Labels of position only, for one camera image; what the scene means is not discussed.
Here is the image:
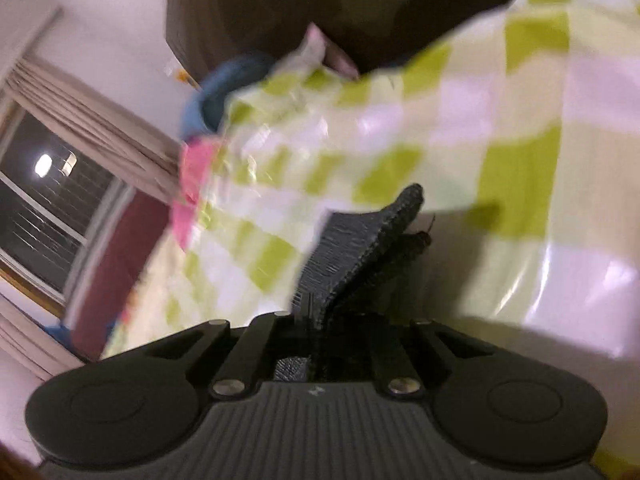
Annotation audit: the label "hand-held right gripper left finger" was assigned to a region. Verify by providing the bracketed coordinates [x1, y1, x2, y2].
[120, 311, 301, 402]

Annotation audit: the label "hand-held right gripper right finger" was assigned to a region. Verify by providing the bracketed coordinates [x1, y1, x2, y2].
[367, 317, 506, 399]

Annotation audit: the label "dark grey plaid pants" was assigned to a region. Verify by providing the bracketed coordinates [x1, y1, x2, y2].
[274, 183, 433, 381]

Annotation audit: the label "maroon headboard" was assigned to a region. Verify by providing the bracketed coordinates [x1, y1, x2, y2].
[65, 192, 176, 361]

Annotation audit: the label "pink printed bed sheet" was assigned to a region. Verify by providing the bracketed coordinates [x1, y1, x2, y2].
[170, 137, 226, 251]

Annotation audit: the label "beige curtain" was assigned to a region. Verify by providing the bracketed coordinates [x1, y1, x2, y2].
[0, 295, 86, 382]
[0, 55, 183, 201]

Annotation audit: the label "blue pillow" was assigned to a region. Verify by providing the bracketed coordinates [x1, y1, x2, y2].
[179, 55, 276, 141]

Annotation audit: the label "barred window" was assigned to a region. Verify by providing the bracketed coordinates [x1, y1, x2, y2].
[0, 105, 131, 306]

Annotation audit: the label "pale pink cloth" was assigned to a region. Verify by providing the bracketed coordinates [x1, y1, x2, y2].
[305, 22, 361, 79]

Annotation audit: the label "dark brown headboard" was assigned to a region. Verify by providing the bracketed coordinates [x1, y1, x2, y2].
[165, 0, 541, 81]

